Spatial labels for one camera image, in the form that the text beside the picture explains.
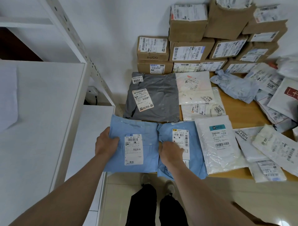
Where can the light blue-grey soft parcel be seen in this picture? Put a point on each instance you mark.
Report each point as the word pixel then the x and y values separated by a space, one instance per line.
pixel 237 86

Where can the cream mailer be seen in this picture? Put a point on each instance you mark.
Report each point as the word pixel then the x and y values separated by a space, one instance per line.
pixel 193 86

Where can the wooden table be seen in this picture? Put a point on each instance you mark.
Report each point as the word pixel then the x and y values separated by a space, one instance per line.
pixel 235 111

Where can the tall brown box double label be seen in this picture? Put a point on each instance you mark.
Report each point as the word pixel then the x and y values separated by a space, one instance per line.
pixel 186 67

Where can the stack of cardboard boxes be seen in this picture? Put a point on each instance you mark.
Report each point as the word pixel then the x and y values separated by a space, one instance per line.
pixel 223 21

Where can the white wall socket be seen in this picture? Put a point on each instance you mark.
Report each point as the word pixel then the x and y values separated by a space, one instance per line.
pixel 92 90

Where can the smooth light blue mailer package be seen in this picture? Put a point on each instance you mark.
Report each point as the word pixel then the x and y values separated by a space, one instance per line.
pixel 149 130

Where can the blue plastic mailer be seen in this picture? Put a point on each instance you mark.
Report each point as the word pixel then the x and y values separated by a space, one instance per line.
pixel 198 139

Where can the pile of white mailers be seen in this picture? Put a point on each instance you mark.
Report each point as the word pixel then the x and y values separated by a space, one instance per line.
pixel 281 95

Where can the person's left forearm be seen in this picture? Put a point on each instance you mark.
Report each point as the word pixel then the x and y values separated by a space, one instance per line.
pixel 65 191

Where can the brown box white barcode label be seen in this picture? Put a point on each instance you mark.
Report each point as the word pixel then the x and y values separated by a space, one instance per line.
pixel 265 21

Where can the white metal shelf rack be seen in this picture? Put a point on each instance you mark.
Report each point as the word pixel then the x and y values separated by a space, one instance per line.
pixel 42 116

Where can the person's right forearm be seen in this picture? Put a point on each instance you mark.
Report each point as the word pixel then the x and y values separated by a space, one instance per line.
pixel 209 202

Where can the INS BAHA cardboard box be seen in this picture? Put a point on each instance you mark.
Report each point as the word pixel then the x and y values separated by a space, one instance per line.
pixel 144 67

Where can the white pouch wide barcode label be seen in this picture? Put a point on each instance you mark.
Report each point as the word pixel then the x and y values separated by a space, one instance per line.
pixel 267 172

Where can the white mailer teal label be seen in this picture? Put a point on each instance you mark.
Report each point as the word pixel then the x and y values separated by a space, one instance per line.
pixel 218 153

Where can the white pouch yellow framed label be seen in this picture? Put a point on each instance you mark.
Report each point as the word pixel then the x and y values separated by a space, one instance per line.
pixel 249 146

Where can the brown box large label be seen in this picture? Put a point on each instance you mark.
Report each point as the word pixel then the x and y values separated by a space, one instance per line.
pixel 151 46

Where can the person's grey shoe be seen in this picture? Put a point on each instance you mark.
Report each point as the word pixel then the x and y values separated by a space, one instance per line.
pixel 145 179
pixel 170 187

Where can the person's black trousers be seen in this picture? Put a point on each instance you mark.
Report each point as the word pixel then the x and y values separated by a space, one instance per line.
pixel 144 207

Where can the grey poly mailer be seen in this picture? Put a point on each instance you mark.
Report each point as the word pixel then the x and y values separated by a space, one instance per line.
pixel 160 97

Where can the person's right hand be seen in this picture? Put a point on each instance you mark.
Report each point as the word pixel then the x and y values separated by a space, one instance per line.
pixel 171 152

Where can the person's left hand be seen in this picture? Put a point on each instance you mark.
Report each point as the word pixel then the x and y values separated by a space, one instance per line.
pixel 107 142

